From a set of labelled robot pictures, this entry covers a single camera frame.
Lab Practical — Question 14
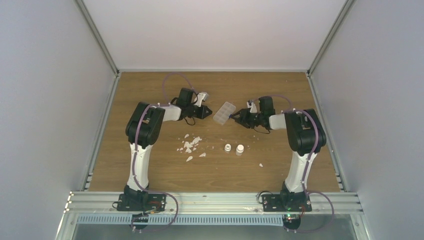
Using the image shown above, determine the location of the clear plastic pill organizer box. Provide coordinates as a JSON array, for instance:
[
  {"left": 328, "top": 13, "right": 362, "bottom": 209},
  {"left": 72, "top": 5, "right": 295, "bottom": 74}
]
[{"left": 213, "top": 101, "right": 236, "bottom": 125}]

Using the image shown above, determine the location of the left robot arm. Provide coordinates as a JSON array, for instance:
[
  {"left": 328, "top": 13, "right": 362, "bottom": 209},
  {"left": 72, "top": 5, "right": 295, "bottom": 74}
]
[{"left": 123, "top": 88, "right": 212, "bottom": 199}]

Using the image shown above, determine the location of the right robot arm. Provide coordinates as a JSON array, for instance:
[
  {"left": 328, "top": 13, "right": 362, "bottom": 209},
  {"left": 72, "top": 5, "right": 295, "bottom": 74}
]
[{"left": 229, "top": 95, "right": 327, "bottom": 197}]

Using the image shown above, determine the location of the capped white pill bottle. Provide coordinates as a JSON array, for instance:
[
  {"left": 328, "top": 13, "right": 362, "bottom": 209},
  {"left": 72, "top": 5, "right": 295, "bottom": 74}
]
[{"left": 235, "top": 144, "right": 245, "bottom": 156}]

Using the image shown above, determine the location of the white pill fragments pile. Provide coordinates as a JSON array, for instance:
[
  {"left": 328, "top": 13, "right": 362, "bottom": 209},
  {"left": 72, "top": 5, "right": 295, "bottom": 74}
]
[{"left": 176, "top": 133, "right": 207, "bottom": 163}]

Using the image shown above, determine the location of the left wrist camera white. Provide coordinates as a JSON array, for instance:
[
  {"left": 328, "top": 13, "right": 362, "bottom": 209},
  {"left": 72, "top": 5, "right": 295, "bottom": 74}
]
[{"left": 194, "top": 92, "right": 209, "bottom": 107}]

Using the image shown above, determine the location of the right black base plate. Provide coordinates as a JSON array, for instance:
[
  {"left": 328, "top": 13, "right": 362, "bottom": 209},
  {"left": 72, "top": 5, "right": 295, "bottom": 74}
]
[{"left": 256, "top": 191, "right": 312, "bottom": 212}]

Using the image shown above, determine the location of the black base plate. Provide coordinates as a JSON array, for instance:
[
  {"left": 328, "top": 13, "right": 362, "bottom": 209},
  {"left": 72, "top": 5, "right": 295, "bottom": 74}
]
[
  {"left": 256, "top": 191, "right": 312, "bottom": 212},
  {"left": 112, "top": 193, "right": 166, "bottom": 212}
]

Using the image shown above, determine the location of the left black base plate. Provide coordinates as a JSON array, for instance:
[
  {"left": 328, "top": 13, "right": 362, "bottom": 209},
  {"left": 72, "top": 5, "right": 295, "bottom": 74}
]
[{"left": 112, "top": 193, "right": 166, "bottom": 212}]

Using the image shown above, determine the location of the aluminium front rail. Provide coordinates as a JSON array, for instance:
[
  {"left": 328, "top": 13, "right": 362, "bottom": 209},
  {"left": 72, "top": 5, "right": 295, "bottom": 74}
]
[{"left": 64, "top": 191, "right": 364, "bottom": 215}]

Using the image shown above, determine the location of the white slotted cable duct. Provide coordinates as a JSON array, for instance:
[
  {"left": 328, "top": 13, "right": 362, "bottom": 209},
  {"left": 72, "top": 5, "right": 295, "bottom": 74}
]
[{"left": 76, "top": 213, "right": 283, "bottom": 227}]

